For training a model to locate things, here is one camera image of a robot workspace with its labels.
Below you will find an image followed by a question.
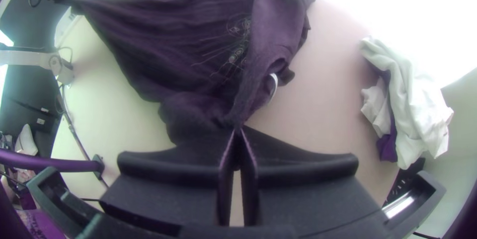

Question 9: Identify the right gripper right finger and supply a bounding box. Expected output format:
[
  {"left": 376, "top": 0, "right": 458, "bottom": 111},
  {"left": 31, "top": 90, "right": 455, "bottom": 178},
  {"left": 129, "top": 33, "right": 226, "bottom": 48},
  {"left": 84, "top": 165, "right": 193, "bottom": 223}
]
[{"left": 238, "top": 127, "right": 389, "bottom": 233}]

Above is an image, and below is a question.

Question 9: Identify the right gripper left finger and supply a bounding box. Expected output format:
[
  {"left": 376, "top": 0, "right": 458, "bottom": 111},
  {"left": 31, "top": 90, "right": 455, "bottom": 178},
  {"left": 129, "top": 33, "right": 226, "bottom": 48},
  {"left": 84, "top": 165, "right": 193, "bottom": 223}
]
[{"left": 99, "top": 129, "right": 239, "bottom": 233}]

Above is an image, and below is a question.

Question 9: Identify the dark t-shirt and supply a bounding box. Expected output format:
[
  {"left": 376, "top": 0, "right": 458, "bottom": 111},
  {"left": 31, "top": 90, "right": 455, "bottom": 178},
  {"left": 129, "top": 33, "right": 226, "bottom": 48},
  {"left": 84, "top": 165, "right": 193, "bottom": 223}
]
[{"left": 69, "top": 0, "right": 318, "bottom": 147}]

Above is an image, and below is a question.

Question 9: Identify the heap of clothes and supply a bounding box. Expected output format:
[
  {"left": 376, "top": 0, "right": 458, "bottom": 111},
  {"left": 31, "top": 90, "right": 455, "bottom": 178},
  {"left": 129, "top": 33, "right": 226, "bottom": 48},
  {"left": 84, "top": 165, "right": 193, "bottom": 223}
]
[{"left": 358, "top": 37, "right": 455, "bottom": 170}]

